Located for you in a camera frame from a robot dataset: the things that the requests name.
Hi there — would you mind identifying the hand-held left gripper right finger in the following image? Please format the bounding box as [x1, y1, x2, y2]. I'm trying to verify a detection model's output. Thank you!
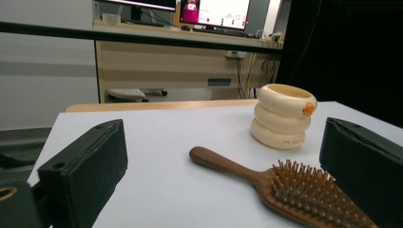
[318, 117, 403, 228]

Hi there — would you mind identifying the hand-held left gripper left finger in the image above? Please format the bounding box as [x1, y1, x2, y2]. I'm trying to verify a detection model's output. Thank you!
[37, 119, 129, 228]

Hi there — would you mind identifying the cream ribbed cup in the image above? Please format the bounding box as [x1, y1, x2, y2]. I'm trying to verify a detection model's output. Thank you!
[250, 83, 318, 150]

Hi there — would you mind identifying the wooden hairbrush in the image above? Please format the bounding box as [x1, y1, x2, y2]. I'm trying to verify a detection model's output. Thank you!
[188, 145, 379, 228]

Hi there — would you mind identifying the white chair base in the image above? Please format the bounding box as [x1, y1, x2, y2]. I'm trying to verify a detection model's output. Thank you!
[106, 87, 168, 104]

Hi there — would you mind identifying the white table cover sheet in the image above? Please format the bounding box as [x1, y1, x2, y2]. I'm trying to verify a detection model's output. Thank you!
[27, 100, 403, 228]

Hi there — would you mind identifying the black curtain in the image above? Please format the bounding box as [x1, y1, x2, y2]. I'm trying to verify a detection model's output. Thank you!
[275, 0, 403, 128]

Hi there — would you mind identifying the beige wooden desk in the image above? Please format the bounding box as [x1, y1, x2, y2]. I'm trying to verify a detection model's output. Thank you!
[92, 18, 284, 104]

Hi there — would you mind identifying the black horizontal bar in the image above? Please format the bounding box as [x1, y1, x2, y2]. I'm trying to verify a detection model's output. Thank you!
[0, 21, 284, 55]

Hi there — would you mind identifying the clear plastic box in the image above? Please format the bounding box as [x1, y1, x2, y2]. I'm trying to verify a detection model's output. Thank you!
[102, 13, 122, 26]

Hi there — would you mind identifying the white power strip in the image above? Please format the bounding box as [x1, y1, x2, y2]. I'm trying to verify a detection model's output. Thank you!
[225, 49, 247, 60]

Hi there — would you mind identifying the dark computer monitor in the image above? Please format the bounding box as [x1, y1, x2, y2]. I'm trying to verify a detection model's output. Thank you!
[94, 0, 177, 24]

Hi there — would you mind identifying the black keyboard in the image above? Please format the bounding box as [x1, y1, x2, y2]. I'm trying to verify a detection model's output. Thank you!
[192, 27, 252, 38]

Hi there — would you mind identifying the lit computer monitor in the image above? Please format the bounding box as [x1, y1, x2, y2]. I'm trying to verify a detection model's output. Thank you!
[179, 0, 251, 31]

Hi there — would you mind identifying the bundle of hanging cables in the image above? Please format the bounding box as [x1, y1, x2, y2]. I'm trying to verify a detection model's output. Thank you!
[234, 51, 281, 100]

